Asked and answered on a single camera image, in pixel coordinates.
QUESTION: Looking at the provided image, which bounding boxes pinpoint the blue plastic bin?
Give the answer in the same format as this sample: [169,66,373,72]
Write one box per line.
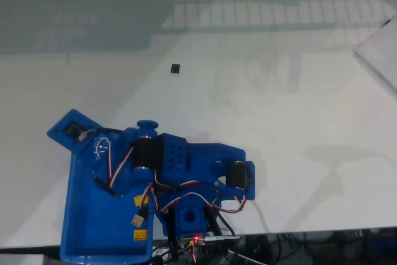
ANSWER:
[60,131,156,264]

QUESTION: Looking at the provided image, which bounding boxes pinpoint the controller board with red light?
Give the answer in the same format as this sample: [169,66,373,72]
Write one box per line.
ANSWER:
[181,235,207,247]

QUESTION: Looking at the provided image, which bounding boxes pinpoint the white flat board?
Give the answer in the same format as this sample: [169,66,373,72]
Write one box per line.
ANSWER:
[353,13,397,98]

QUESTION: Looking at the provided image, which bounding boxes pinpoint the red white black servo wire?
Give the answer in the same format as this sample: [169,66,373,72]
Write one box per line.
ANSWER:
[92,139,135,197]

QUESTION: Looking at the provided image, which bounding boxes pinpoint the black camera cable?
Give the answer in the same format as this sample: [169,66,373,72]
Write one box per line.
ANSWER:
[88,127,128,135]

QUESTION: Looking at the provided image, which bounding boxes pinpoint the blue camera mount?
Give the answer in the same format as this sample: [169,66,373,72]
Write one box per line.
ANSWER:
[47,109,105,154]

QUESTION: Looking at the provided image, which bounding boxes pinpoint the white cable plug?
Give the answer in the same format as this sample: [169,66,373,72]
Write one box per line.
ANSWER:
[204,235,241,241]

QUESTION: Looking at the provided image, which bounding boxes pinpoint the pale thin cable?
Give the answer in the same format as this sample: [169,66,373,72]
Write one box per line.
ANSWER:
[252,199,270,235]

